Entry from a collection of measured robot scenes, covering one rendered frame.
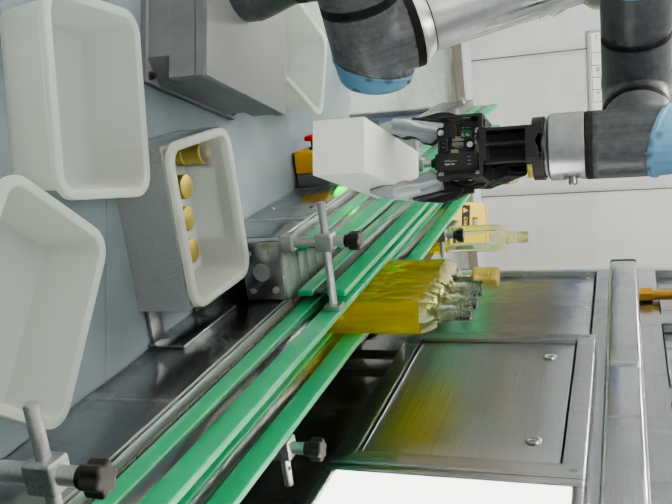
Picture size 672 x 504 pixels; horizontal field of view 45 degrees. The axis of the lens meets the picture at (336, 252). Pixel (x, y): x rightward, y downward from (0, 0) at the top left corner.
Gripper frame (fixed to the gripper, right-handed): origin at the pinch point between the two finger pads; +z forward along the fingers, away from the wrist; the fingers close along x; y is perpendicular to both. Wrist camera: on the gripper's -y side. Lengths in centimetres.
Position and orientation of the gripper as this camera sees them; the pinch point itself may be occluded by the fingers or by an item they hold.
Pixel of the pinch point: (380, 162)
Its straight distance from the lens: 99.8
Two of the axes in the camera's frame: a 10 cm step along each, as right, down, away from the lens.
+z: -9.4, 0.2, 3.5
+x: 0.1, 10.0, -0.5
